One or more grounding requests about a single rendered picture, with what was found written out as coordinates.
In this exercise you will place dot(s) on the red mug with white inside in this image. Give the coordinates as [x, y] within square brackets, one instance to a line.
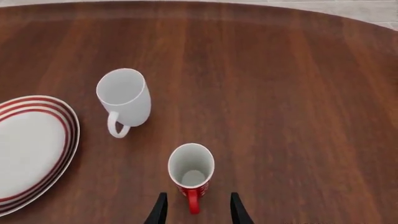
[191, 163]

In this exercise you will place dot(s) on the white plate with red rings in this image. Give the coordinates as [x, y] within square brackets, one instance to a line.
[29, 149]

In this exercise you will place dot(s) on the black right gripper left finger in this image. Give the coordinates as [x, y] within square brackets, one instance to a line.
[158, 211]

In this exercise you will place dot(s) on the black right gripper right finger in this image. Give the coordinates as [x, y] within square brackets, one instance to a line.
[240, 212]

